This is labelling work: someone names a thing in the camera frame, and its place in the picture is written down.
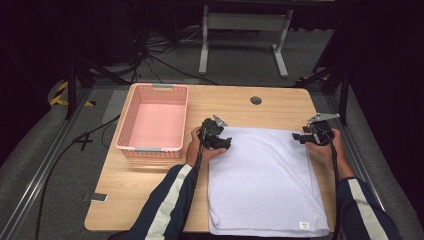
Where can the right arm blue sleeve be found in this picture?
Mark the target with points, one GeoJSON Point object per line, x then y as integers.
{"type": "Point", "coordinates": [361, 166]}

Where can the grey round table grommet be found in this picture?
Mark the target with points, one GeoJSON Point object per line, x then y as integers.
{"type": "Point", "coordinates": [255, 100]}

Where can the yellow black floor tape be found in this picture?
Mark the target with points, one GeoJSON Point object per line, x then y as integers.
{"type": "Point", "coordinates": [58, 98]}

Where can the black tripod stand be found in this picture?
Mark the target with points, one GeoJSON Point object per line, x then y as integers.
{"type": "Point", "coordinates": [71, 86]}
{"type": "Point", "coordinates": [343, 96]}

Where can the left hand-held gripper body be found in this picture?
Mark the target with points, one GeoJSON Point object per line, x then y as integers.
{"type": "Point", "coordinates": [210, 135]}

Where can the metal floor rail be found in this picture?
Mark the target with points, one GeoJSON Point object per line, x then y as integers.
{"type": "Point", "coordinates": [40, 173]}

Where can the light purple towel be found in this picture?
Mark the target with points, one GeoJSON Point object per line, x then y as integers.
{"type": "Point", "coordinates": [266, 180]}

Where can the person's left hand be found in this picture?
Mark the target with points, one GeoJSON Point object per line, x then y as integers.
{"type": "Point", "coordinates": [196, 155]}

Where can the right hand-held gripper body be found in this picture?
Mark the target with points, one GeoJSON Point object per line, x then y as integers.
{"type": "Point", "coordinates": [321, 133]}

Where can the pink plastic basket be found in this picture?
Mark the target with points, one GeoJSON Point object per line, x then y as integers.
{"type": "Point", "coordinates": [156, 123]}

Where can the person's right hand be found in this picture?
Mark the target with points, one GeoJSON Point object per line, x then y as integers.
{"type": "Point", "coordinates": [328, 153]}

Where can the grey metal stand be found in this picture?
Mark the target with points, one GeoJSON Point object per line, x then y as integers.
{"type": "Point", "coordinates": [246, 21]}

